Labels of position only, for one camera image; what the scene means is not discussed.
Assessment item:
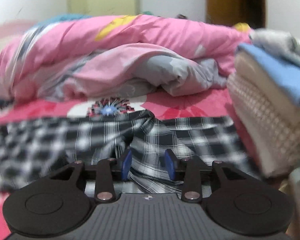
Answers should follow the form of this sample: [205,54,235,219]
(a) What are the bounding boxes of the black white plaid pants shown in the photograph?
[0,110,259,194]

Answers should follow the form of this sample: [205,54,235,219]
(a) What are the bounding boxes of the pink blue patterned duvet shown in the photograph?
[0,15,250,102]

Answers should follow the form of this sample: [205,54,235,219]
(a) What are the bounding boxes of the pink floral bed blanket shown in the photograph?
[0,89,258,239]

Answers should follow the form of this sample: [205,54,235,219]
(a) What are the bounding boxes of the beige blue folded bedding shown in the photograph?
[227,29,300,177]

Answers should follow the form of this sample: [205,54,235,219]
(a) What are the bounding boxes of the brown wooden door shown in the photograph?
[206,0,266,29]

